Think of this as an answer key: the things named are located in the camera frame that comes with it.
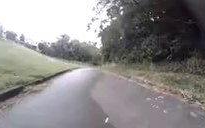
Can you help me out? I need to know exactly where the dense wood of trees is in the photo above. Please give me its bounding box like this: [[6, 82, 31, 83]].
[[87, 0, 205, 76]]

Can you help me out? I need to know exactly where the dark kerb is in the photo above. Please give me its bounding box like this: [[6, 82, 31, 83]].
[[0, 67, 82, 106]]

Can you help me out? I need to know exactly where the distant row of trees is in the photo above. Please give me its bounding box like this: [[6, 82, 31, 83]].
[[0, 19, 103, 66]]

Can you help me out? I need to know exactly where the grey asphalt path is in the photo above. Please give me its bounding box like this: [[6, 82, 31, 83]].
[[0, 67, 205, 128]]

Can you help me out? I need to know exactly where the grass verge with dry leaves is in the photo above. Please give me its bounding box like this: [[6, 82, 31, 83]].
[[101, 62, 205, 113]]

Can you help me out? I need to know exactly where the grass slope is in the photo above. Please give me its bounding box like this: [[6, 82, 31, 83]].
[[0, 37, 91, 95]]

